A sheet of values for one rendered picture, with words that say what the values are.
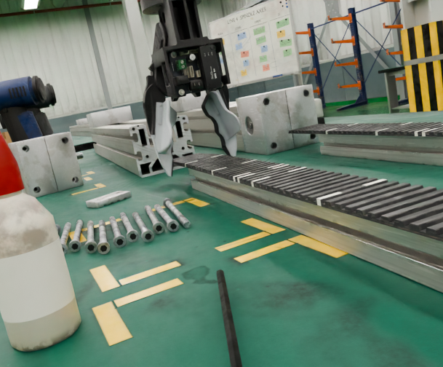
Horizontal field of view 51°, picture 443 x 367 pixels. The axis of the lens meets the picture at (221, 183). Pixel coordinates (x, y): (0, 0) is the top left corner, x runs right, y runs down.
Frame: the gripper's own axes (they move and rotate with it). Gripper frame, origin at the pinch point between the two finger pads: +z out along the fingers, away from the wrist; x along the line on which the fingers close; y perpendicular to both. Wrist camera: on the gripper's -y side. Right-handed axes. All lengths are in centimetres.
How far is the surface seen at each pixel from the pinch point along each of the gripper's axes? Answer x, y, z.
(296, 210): -1.5, 27.7, 1.7
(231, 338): -12.2, 41.1, 1.9
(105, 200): -12.6, -1.6, 2.3
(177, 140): 2.4, -18.2, -1.6
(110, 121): -1, -75, -6
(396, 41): 703, -768, -42
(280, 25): 294, -507, -79
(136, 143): -4.5, -18.2, -2.6
